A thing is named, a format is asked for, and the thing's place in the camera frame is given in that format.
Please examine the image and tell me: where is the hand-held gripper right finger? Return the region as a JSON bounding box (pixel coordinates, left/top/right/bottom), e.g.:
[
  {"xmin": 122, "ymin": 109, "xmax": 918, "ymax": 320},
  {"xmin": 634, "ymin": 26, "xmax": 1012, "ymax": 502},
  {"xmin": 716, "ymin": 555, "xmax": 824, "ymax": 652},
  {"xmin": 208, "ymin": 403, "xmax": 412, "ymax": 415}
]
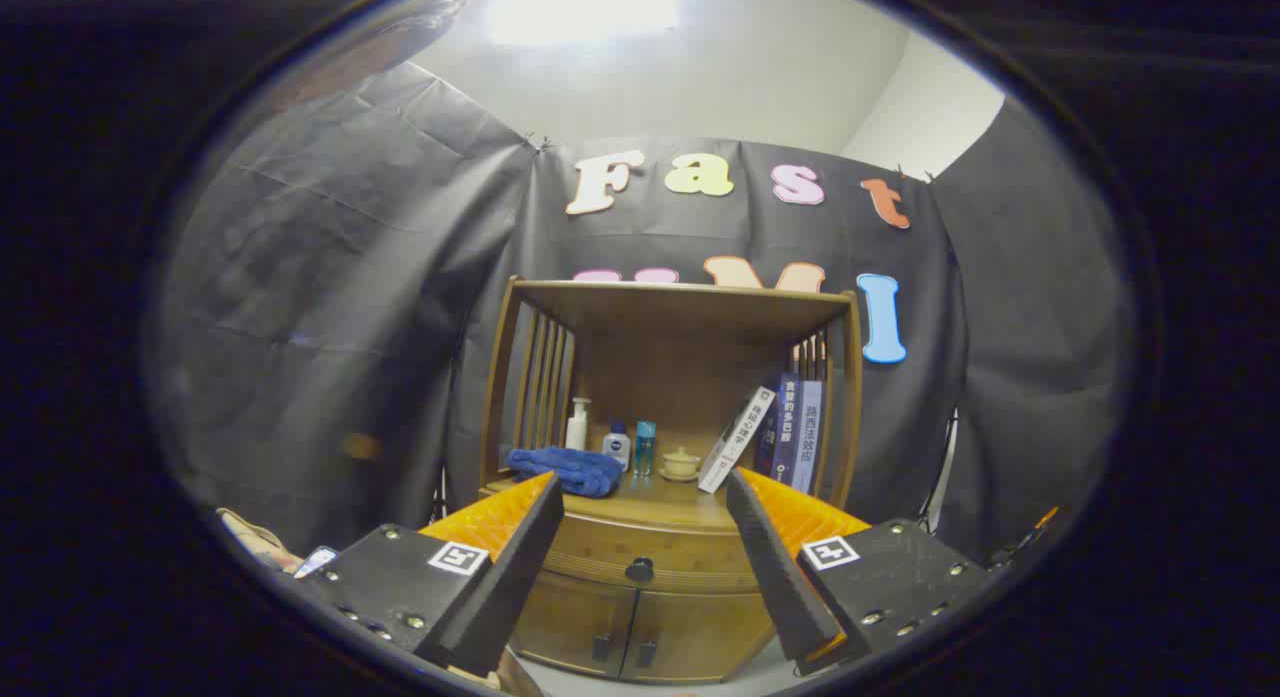
[{"xmin": 725, "ymin": 467, "xmax": 996, "ymax": 678}]

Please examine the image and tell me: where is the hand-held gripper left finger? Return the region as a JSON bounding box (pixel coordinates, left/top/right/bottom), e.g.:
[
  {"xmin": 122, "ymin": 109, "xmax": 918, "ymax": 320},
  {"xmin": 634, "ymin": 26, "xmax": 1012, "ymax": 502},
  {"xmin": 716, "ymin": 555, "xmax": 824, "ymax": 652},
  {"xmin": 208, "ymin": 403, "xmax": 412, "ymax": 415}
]
[{"xmin": 290, "ymin": 470, "xmax": 566, "ymax": 680}]

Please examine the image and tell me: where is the wooden cabinet door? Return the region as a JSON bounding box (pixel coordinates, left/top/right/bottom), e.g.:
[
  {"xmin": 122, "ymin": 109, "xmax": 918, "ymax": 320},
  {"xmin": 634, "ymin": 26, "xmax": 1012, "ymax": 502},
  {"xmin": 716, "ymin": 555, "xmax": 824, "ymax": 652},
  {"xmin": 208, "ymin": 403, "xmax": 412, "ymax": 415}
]
[
  {"xmin": 622, "ymin": 587, "xmax": 776, "ymax": 686},
  {"xmin": 512, "ymin": 572, "xmax": 639, "ymax": 678}
]

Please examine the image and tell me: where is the wooden countertop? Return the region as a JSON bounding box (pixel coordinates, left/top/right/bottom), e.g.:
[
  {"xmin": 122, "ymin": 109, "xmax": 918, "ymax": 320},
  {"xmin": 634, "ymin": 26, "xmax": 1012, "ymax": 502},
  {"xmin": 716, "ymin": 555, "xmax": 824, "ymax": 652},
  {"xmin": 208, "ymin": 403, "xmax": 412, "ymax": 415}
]
[{"xmin": 488, "ymin": 470, "xmax": 751, "ymax": 534}]

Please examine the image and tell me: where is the wooden cabinet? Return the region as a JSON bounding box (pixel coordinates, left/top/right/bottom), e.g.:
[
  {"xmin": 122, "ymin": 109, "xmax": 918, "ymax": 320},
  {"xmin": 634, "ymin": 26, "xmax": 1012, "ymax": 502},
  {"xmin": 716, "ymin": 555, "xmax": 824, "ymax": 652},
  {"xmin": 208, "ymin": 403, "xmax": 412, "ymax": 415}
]
[{"xmin": 478, "ymin": 275, "xmax": 863, "ymax": 686}]

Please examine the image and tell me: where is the blue folded towel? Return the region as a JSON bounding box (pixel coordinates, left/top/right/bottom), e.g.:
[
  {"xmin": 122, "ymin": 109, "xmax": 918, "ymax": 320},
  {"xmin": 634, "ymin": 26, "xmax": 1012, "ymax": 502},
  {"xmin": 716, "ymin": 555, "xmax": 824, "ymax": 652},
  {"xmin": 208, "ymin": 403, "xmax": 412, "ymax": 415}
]
[{"xmin": 507, "ymin": 447, "xmax": 626, "ymax": 500}]

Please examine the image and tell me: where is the white book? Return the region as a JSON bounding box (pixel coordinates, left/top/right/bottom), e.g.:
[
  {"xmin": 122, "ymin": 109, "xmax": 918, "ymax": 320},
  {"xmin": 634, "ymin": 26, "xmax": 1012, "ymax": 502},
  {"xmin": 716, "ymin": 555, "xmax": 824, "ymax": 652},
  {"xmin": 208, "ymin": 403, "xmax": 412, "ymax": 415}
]
[{"xmin": 697, "ymin": 385, "xmax": 777, "ymax": 494}]

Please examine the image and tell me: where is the lavender book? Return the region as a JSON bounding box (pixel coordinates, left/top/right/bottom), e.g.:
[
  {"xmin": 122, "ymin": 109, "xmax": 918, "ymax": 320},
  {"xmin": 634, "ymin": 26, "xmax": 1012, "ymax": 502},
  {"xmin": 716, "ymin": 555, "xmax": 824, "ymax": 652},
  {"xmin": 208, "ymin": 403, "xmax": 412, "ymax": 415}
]
[{"xmin": 790, "ymin": 379, "xmax": 825, "ymax": 495}]

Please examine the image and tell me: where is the dark blue book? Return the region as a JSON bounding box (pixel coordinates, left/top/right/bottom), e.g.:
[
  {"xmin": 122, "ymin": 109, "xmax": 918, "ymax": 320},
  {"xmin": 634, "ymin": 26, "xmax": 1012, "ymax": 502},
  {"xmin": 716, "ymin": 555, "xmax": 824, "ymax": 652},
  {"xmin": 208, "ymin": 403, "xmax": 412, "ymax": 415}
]
[{"xmin": 753, "ymin": 374, "xmax": 801, "ymax": 486}]

